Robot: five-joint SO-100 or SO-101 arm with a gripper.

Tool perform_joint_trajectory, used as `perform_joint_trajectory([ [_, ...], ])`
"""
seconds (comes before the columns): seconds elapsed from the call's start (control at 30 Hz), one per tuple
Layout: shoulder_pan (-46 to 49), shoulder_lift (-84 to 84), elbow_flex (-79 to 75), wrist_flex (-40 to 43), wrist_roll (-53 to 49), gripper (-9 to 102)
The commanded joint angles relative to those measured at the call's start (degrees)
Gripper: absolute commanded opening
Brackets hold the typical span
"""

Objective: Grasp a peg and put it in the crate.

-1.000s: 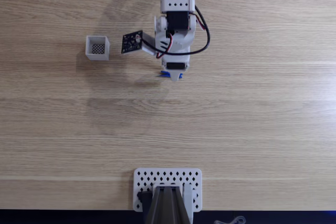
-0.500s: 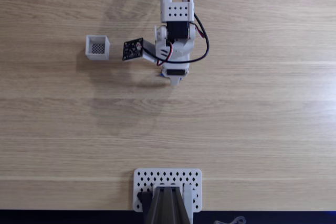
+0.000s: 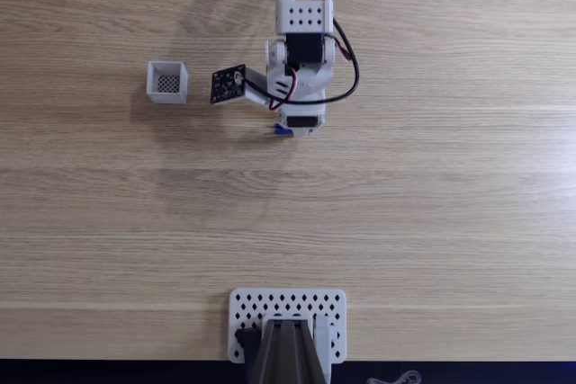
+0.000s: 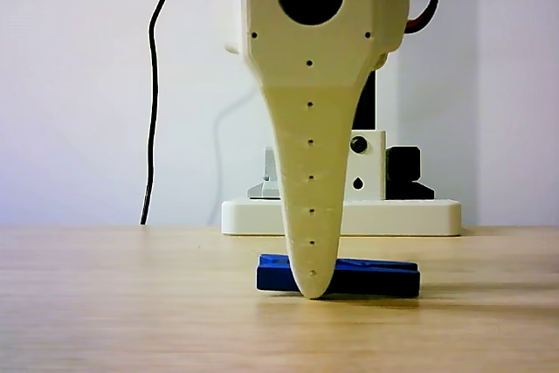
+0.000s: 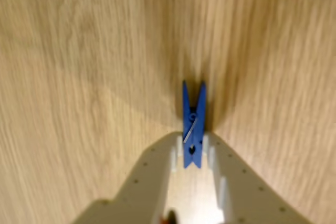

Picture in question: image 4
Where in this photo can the blue clothes peg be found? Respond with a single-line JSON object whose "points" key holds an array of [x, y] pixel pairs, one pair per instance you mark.
{"points": [[375, 279]]}

